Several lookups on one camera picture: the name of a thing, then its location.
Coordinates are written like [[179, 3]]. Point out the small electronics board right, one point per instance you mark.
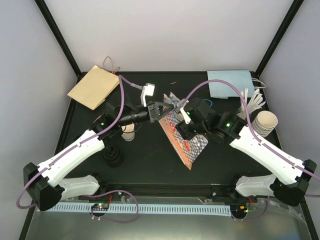
[[242, 209]]

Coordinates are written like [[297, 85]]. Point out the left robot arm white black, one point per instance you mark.
[[46, 182]]

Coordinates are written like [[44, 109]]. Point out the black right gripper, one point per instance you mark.
[[186, 134]]

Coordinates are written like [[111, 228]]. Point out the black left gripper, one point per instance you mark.
[[153, 112]]

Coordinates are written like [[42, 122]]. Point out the light blue slotted cable duct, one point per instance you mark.
[[158, 209]]

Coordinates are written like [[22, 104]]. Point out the stack of paper cups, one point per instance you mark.
[[264, 123]]

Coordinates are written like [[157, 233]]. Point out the black frame post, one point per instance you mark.
[[48, 17], [282, 29]]

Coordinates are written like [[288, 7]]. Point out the brown kraft paper bag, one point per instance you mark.
[[92, 90]]

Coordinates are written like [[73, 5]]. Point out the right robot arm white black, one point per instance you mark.
[[289, 178]]

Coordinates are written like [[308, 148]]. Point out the right black frame post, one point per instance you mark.
[[282, 29]]

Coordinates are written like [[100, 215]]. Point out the small electronics board left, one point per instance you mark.
[[100, 207]]

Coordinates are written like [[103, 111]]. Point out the white paper coffee cup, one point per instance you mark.
[[128, 132]]

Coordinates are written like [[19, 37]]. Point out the light blue paper bag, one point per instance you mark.
[[240, 79]]

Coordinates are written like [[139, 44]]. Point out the small electronics board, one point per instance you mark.
[[242, 209], [100, 207]]

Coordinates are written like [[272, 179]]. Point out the stack of black lids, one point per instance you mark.
[[113, 156]]

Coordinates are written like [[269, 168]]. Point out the blue checkered paper bag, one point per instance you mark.
[[187, 150]]

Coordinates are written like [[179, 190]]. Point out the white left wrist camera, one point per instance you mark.
[[147, 91]]

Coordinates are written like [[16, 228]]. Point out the left black frame post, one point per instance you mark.
[[48, 17]]

